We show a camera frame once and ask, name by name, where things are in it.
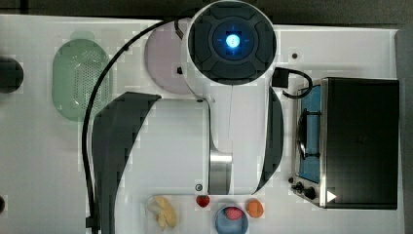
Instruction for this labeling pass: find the green plastic strainer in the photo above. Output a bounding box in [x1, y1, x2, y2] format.
[52, 30, 109, 122]

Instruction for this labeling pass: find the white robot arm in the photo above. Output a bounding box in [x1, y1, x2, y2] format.
[92, 0, 283, 234]

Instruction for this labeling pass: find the lilac oval plate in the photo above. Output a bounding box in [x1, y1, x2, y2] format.
[144, 21, 190, 95]

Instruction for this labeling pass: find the red strawberry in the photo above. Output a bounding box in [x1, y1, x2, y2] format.
[196, 195, 209, 208]

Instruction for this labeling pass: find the pink item in bowl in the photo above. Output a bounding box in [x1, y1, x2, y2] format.
[225, 207, 243, 220]

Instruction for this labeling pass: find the orange fruit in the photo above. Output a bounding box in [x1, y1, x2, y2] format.
[245, 199, 264, 218]

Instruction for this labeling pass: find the blue bowl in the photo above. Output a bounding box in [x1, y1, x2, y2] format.
[214, 204, 249, 234]

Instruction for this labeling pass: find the black toaster oven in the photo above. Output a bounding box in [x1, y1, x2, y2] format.
[290, 77, 399, 210]

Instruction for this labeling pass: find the black cylindrical cup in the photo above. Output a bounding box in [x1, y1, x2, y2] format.
[0, 57, 23, 94]

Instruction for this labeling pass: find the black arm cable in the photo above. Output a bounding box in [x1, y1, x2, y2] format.
[81, 7, 202, 234]

